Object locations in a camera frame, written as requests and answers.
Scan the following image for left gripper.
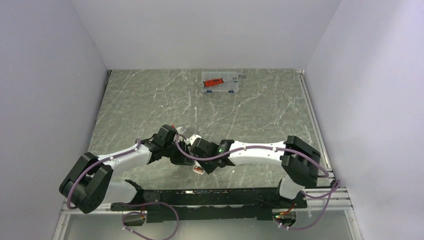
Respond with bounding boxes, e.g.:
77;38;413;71
163;138;195;166

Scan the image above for white remote control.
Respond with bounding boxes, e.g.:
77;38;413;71
192;161;205;175

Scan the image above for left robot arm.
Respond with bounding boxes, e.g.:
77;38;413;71
59;124;193;214

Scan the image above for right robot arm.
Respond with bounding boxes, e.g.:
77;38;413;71
185;135;325;208

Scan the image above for clear plastic organizer box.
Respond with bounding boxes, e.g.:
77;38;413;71
199;71;243;94

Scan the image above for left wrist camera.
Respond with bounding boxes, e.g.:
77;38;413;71
171;125;188;135

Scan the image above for black base frame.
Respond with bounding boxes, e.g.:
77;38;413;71
110;187;307;223

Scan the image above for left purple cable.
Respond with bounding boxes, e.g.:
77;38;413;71
66;138;181;240

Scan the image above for aluminium rail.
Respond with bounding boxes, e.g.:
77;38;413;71
296;69;353;213

